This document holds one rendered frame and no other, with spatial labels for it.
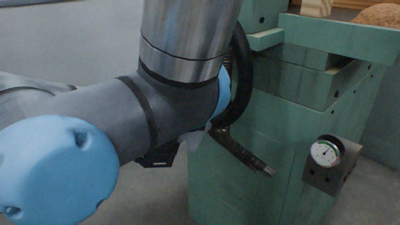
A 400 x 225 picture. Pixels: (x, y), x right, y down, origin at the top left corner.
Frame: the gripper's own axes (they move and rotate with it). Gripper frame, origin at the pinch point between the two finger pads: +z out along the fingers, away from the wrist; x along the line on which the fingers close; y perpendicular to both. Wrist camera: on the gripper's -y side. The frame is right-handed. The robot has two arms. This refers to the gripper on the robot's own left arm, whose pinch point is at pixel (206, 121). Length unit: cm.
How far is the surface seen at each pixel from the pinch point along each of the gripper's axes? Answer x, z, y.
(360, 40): 14.8, 15.6, -22.3
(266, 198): 0.0, 38.3, 20.5
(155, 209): -50, 46, 56
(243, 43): 3.2, -1.5, -14.5
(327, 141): 15.1, 18.9, -3.2
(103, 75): -139, 51, 13
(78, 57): -138, 32, 5
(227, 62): -5.7, 7.1, -11.7
